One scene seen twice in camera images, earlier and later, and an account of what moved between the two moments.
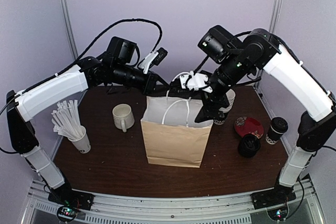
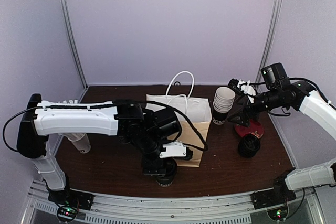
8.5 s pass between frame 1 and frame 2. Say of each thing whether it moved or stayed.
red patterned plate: stayed
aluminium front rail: stayed
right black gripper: moved
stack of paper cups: stayed
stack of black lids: stayed
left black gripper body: moved
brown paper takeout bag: stayed
